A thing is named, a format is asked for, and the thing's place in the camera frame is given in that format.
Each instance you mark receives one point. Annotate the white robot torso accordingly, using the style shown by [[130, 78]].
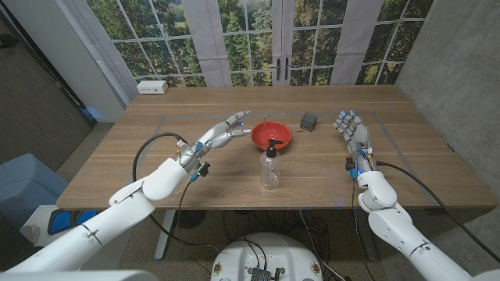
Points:
[[78, 276]]

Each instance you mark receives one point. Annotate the printed window forest backdrop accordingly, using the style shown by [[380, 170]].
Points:
[[234, 39]]

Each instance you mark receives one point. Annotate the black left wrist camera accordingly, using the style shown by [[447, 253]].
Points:
[[203, 168]]

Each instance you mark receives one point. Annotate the red bowl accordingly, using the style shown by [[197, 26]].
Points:
[[261, 134]]

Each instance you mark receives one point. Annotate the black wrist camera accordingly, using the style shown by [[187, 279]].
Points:
[[203, 168], [348, 164]]

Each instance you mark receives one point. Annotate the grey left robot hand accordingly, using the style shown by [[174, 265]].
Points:
[[218, 134]]

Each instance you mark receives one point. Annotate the clear dispenser bottle black pump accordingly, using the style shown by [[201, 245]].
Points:
[[270, 171]]

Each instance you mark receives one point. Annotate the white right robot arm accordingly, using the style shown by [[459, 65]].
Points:
[[390, 226]]

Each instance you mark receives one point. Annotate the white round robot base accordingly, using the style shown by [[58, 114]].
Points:
[[269, 250]]

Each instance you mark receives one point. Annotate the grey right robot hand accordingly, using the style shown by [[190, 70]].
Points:
[[359, 134]]

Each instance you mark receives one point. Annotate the white box with blue panels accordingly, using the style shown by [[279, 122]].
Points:
[[39, 218]]

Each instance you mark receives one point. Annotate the dark brown door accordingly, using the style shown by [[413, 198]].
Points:
[[39, 109]]

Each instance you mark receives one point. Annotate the pale blue plastic bin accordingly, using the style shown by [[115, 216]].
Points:
[[27, 183]]

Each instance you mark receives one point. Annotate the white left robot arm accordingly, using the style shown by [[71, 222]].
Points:
[[117, 210]]

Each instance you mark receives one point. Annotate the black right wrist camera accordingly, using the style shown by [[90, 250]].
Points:
[[348, 164]]

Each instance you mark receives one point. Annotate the dark grey block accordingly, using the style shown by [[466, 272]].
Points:
[[308, 122]]

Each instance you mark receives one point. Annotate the white power strip box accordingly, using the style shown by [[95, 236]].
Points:
[[152, 86]]

